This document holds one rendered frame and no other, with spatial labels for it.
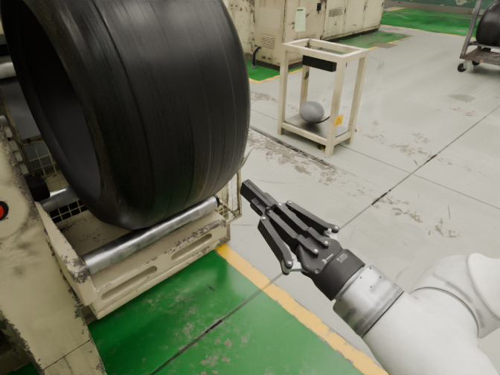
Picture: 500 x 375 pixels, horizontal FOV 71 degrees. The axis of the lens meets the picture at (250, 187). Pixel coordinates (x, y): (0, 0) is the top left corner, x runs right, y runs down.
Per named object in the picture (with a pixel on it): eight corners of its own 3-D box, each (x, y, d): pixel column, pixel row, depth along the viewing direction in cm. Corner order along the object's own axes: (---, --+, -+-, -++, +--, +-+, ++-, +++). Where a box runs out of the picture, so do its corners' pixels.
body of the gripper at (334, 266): (376, 255, 52) (327, 214, 56) (341, 286, 47) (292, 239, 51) (356, 281, 57) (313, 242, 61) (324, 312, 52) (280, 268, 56)
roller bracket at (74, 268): (85, 309, 69) (71, 274, 64) (25, 216, 93) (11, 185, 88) (102, 299, 71) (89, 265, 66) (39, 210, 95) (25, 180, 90)
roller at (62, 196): (30, 196, 89) (36, 212, 91) (35, 202, 86) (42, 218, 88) (152, 152, 109) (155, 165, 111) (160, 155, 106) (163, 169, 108)
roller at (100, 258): (76, 265, 74) (85, 282, 72) (73, 254, 71) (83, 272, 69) (208, 199, 94) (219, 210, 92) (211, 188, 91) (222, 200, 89)
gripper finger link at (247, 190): (268, 216, 60) (265, 218, 60) (242, 191, 64) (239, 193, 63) (273, 204, 58) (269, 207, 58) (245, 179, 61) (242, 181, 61)
